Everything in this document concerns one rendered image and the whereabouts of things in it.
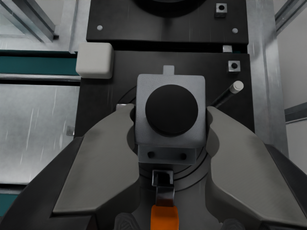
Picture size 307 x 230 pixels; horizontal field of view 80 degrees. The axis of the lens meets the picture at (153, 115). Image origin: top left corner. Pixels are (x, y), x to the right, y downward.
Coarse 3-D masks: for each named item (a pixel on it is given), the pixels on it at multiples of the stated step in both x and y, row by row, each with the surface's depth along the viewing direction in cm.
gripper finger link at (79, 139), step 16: (80, 144) 8; (64, 160) 7; (48, 176) 7; (64, 176) 7; (32, 192) 6; (48, 192) 6; (16, 208) 6; (32, 208) 6; (48, 208) 6; (0, 224) 5; (16, 224) 5; (32, 224) 5; (48, 224) 5; (64, 224) 5; (80, 224) 5; (96, 224) 6
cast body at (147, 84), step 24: (168, 72) 16; (144, 96) 11; (168, 96) 10; (192, 96) 11; (144, 120) 11; (168, 120) 10; (192, 120) 10; (144, 144) 11; (168, 144) 11; (192, 144) 11
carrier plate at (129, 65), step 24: (120, 72) 26; (144, 72) 26; (192, 72) 26; (216, 72) 26; (240, 72) 26; (96, 96) 26; (120, 96) 25; (216, 96) 25; (240, 96) 25; (96, 120) 25; (240, 120) 24; (144, 192) 23; (192, 192) 23; (144, 216) 22; (192, 216) 22
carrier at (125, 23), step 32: (96, 0) 29; (128, 0) 29; (160, 0) 26; (192, 0) 27; (224, 0) 28; (96, 32) 28; (128, 32) 27; (160, 32) 27; (192, 32) 27; (224, 32) 27
